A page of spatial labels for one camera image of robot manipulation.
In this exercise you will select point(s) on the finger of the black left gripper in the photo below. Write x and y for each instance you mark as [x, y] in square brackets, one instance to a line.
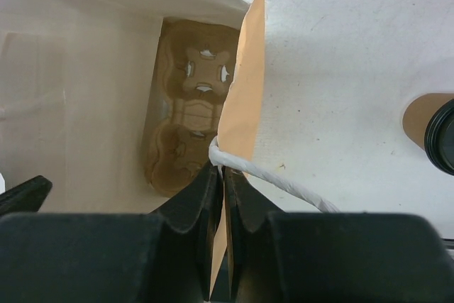
[26, 197]

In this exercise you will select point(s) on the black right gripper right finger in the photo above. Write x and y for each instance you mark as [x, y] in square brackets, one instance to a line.
[275, 256]

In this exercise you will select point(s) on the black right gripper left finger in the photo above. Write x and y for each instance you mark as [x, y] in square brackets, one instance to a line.
[162, 256]

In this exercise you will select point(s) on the brown paper takeout bag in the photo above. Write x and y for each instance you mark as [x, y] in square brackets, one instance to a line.
[75, 85]

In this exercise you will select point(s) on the brown paper coffee cup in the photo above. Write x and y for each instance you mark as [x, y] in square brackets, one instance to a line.
[418, 114]

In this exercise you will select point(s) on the brown pulp cup carrier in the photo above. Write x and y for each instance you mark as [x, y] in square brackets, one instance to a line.
[193, 72]

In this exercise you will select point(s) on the black plastic cup lid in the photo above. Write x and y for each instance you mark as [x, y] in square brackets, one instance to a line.
[438, 139]

